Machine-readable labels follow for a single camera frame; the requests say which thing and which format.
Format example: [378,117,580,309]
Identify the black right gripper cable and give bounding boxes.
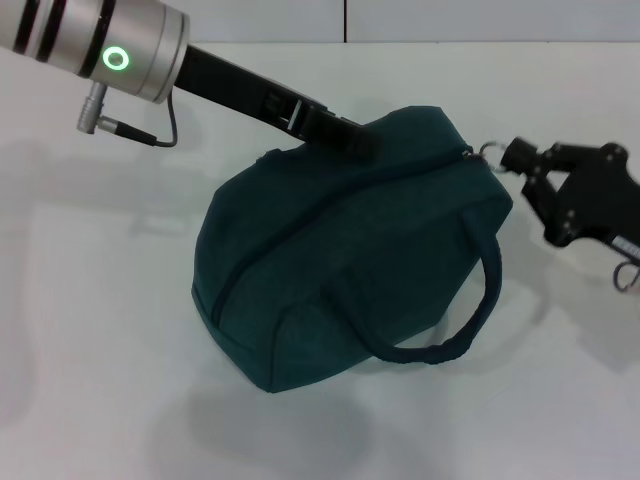
[612,258,640,295]

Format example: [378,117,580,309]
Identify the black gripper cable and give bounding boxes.
[612,258,640,295]
[74,82,180,150]

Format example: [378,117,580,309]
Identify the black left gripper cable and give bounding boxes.
[74,82,180,150]

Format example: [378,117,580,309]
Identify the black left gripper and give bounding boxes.
[171,43,386,163]

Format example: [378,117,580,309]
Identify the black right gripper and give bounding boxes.
[498,136,640,249]

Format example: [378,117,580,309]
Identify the dark teal insulated lunch bag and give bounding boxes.
[190,104,516,396]

